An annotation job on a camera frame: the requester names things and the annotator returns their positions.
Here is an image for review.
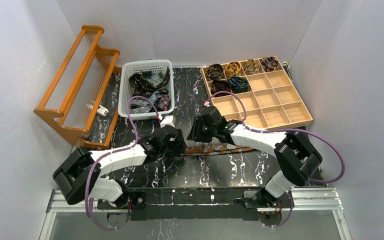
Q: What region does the orange grey patterned tie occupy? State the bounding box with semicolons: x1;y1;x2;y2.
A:
178;143;255;156

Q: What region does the white plastic basket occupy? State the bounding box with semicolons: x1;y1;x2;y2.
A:
118;59;175;120

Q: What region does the wooden compartment tray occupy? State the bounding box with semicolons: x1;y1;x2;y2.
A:
201;56;313;129

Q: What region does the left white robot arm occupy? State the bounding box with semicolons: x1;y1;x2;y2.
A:
52;122;186;208

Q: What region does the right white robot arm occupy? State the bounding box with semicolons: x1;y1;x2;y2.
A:
187;106;323;206

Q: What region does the dark red purple tie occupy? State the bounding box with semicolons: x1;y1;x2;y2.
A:
156;94;171;111

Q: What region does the rolled dark red tie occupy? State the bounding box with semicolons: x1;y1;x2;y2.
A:
210;80;232;97

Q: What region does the grey blue tie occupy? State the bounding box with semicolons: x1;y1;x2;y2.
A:
130;74;163;114

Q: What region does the rolled blue black tie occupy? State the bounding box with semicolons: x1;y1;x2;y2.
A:
227;76;250;94

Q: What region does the rolled dark brown tie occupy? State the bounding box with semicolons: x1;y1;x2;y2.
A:
205;63;225;82

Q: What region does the rolled yellow tie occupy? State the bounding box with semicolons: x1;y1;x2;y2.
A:
224;61;242;78

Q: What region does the dark camouflage tie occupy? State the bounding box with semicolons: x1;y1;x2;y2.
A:
128;67;171;98

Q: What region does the rolled brown multicolour tie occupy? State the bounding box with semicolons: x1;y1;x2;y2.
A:
243;59;260;75

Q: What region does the small white clip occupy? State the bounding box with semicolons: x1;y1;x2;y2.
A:
96;105;109;117

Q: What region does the rolled dark striped tie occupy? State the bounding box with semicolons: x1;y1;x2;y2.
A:
260;56;279;72

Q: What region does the orange wooden rack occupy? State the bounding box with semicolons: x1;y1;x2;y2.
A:
34;25;122;149

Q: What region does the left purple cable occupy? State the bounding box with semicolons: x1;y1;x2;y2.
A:
84;96;163;232

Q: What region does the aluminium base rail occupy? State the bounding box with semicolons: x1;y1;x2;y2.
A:
39;186;352;240

